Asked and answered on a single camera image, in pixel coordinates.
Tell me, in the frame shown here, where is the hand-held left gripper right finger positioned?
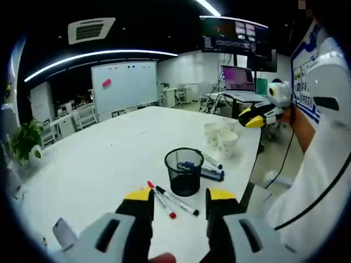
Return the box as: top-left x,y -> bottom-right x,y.
205,187 -> 299,263

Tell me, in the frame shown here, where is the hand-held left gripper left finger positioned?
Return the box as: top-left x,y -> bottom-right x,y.
54,187 -> 156,263

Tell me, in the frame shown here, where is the white paper cup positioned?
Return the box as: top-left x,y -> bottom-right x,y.
216,129 -> 239,160
203,123 -> 221,145
223,118 -> 238,132

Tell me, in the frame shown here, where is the red cap whiteboard marker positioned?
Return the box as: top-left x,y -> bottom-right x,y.
147,180 -> 177,219

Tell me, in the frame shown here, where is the slim blue cap whiteboard marker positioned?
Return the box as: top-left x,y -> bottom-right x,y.
201,152 -> 224,170

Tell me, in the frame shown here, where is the black cap whiteboard marker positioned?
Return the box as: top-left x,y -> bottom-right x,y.
155,186 -> 200,216

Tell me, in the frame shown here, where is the thick blue whiteboard marker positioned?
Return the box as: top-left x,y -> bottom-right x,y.
200,167 -> 226,182

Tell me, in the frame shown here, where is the black mesh pen holder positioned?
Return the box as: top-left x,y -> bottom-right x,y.
164,147 -> 205,198

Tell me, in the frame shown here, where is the standing whiteboard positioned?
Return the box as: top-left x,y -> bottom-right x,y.
90,60 -> 160,116

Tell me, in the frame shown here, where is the person's right hand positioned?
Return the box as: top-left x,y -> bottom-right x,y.
279,105 -> 298,124

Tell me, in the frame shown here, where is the person's left hand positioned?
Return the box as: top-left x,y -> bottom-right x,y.
149,253 -> 177,263

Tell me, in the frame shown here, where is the green paper bag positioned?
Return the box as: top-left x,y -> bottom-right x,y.
256,77 -> 270,96

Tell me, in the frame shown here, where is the white standing desk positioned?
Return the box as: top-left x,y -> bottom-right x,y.
205,91 -> 275,119

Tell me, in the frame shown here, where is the open laptop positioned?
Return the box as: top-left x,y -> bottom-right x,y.
220,64 -> 264,102

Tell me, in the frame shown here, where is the white smartphone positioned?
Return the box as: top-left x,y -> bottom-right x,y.
52,218 -> 80,251

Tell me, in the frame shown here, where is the white filing cabinet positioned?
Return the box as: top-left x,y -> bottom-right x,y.
163,87 -> 178,108

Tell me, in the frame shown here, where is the short ceiling light strip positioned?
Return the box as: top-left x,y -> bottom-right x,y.
195,0 -> 222,16

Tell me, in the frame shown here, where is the white office chair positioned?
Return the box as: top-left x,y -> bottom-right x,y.
78,105 -> 98,130

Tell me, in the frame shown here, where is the potted green plant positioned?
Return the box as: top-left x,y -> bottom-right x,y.
7,117 -> 44,165

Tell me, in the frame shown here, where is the long ceiling light strip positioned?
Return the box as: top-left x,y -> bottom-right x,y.
24,49 -> 179,83

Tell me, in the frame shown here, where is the ceiling air conditioner vent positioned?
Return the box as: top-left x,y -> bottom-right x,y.
67,17 -> 116,45

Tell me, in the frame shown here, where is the blue wall poster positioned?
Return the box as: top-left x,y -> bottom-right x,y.
290,20 -> 322,125

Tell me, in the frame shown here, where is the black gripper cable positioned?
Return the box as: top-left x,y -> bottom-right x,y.
264,92 -> 299,190

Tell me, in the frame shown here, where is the large wall monitor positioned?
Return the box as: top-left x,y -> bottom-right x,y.
200,15 -> 278,73

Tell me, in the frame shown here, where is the black cable on shirt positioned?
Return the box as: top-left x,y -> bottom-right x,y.
273,156 -> 351,231

